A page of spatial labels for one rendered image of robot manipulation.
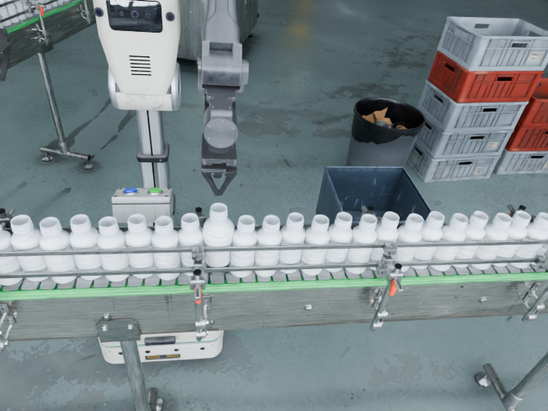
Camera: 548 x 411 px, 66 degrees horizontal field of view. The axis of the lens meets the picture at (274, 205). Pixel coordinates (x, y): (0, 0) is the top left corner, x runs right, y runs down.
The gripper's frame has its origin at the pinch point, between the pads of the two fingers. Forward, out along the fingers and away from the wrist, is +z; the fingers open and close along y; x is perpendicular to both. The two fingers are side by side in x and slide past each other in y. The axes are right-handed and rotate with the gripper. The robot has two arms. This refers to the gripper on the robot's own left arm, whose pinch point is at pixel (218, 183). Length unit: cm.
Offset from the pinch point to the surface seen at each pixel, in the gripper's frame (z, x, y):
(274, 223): 11.4, -13.2, 0.3
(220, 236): 11.5, -0.7, -3.8
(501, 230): 12, -70, -3
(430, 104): 69, -161, 197
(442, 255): 20, -57, -3
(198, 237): 13.6, 4.1, -2.0
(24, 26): 26, 99, 180
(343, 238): 13.7, -29.6, -2.8
